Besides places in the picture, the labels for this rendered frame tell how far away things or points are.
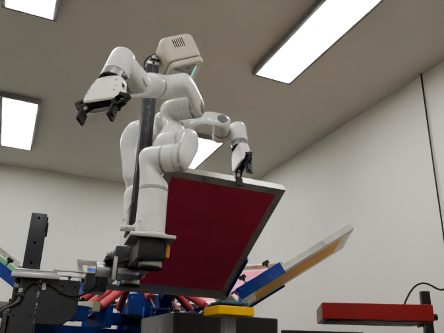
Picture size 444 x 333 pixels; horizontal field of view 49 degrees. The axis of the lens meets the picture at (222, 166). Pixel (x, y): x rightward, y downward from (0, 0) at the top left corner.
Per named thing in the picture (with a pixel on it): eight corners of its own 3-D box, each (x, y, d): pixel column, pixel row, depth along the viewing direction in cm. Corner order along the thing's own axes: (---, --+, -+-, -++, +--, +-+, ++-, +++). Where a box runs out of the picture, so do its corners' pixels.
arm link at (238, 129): (212, 119, 214) (211, 133, 221) (214, 137, 207) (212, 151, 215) (246, 119, 216) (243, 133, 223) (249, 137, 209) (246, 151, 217)
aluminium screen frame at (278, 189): (285, 189, 226) (283, 184, 229) (165, 168, 205) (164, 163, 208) (224, 295, 269) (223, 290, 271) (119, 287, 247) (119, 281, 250)
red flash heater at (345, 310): (413, 328, 311) (411, 309, 315) (435, 324, 268) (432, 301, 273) (316, 326, 318) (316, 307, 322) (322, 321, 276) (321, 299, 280)
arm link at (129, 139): (113, 121, 207) (119, 139, 224) (123, 204, 194) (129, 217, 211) (147, 115, 208) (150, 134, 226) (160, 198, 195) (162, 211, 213)
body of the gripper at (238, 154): (227, 152, 213) (229, 172, 206) (236, 137, 206) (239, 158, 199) (242, 155, 216) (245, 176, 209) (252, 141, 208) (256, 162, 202)
